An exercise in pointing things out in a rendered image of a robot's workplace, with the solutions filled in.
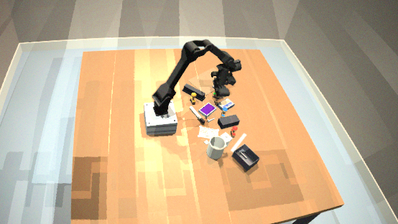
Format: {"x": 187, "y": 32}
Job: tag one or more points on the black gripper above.
{"x": 219, "y": 84}

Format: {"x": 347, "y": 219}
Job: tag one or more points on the white flat bar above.
{"x": 238, "y": 142}

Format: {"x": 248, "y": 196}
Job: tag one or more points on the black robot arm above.
{"x": 189, "y": 53}

